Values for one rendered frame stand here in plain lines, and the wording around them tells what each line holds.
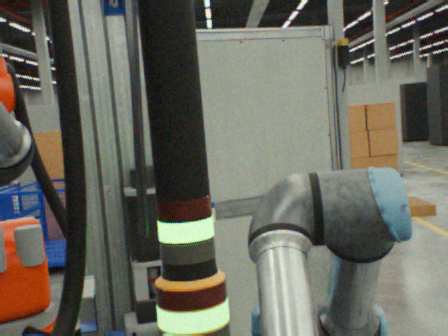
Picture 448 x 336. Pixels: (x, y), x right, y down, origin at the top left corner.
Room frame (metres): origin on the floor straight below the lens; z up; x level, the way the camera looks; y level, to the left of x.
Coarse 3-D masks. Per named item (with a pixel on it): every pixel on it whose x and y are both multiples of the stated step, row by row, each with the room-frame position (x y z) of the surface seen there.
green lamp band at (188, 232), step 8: (160, 224) 0.35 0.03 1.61; (168, 224) 0.34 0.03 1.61; (176, 224) 0.34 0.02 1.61; (184, 224) 0.34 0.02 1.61; (192, 224) 0.34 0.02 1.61; (200, 224) 0.34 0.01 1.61; (208, 224) 0.35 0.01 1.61; (160, 232) 0.35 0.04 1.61; (168, 232) 0.34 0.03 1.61; (176, 232) 0.34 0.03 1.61; (184, 232) 0.34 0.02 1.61; (192, 232) 0.34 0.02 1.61; (200, 232) 0.34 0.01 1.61; (208, 232) 0.35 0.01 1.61; (160, 240) 0.35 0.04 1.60; (168, 240) 0.35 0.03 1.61; (176, 240) 0.34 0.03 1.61; (184, 240) 0.34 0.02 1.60; (192, 240) 0.34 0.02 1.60
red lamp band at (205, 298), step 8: (224, 280) 0.35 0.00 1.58; (208, 288) 0.34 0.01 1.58; (216, 288) 0.34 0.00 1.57; (224, 288) 0.35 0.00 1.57; (160, 296) 0.35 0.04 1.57; (168, 296) 0.34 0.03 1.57; (176, 296) 0.34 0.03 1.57; (184, 296) 0.34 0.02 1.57; (192, 296) 0.34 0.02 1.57; (200, 296) 0.34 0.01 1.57; (208, 296) 0.34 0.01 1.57; (216, 296) 0.34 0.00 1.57; (224, 296) 0.35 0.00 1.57; (160, 304) 0.35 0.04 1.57; (168, 304) 0.34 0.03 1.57; (176, 304) 0.34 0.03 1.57; (184, 304) 0.34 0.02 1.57; (192, 304) 0.34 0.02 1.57; (200, 304) 0.34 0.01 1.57; (208, 304) 0.34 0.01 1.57; (216, 304) 0.34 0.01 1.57
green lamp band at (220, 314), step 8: (224, 304) 0.35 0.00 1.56; (160, 312) 0.35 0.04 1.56; (200, 312) 0.34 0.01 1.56; (208, 312) 0.34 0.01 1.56; (216, 312) 0.34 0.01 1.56; (224, 312) 0.35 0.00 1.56; (160, 320) 0.35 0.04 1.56; (168, 320) 0.34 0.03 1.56; (176, 320) 0.34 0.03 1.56; (184, 320) 0.34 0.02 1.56; (192, 320) 0.34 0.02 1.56; (200, 320) 0.34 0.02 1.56; (208, 320) 0.34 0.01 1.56; (216, 320) 0.34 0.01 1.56; (224, 320) 0.35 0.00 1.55; (168, 328) 0.34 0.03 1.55; (176, 328) 0.34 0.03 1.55; (184, 328) 0.34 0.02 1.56; (192, 328) 0.34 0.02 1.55; (200, 328) 0.34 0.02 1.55; (208, 328) 0.34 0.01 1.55
